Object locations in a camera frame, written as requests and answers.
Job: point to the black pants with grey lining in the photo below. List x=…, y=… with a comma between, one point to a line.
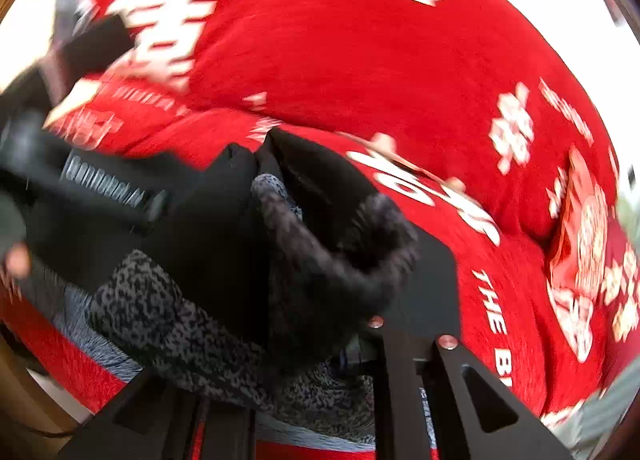
x=250, y=288

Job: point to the person's left hand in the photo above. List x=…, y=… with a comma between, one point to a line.
x=15, y=258

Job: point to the red pillow with white characters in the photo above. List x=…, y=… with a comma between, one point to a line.
x=465, y=88

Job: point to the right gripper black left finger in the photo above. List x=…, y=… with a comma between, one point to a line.
x=152, y=419

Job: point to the red blanket with white characters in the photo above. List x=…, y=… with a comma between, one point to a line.
x=506, y=315

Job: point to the red envelope with gold print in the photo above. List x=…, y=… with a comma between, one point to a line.
x=576, y=256

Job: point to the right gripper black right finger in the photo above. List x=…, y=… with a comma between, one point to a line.
x=431, y=394

